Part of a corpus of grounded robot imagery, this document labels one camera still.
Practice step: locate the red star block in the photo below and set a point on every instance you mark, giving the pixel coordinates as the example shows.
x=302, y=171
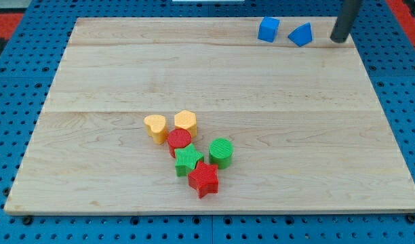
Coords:
x=204, y=179

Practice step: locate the green cylinder block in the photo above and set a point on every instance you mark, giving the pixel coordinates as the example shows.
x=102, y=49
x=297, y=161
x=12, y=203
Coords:
x=221, y=153

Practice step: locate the blue triangle block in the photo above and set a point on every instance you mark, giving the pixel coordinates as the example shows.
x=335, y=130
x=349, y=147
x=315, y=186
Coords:
x=301, y=35

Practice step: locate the yellow hexagon block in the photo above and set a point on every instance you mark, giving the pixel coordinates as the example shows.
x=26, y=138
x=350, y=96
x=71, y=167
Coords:
x=187, y=120

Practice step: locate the yellow heart block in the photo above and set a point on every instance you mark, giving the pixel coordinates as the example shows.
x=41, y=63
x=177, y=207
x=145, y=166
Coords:
x=156, y=126

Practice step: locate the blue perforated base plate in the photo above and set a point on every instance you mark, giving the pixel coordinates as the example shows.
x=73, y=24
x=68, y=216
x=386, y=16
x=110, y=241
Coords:
x=30, y=60

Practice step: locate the blue cube block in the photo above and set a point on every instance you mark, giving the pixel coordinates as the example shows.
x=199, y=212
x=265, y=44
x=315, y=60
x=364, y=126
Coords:
x=268, y=29

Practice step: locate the light wooden board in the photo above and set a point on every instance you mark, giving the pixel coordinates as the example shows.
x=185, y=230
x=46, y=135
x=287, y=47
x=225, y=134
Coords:
x=308, y=130

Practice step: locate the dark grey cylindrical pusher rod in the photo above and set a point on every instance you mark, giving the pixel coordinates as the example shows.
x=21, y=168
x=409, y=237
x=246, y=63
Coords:
x=345, y=20

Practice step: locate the red cylinder block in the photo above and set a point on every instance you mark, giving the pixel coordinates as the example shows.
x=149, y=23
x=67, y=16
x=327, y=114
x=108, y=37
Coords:
x=178, y=138

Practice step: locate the green star block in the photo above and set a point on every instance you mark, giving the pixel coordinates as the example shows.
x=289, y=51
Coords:
x=187, y=159

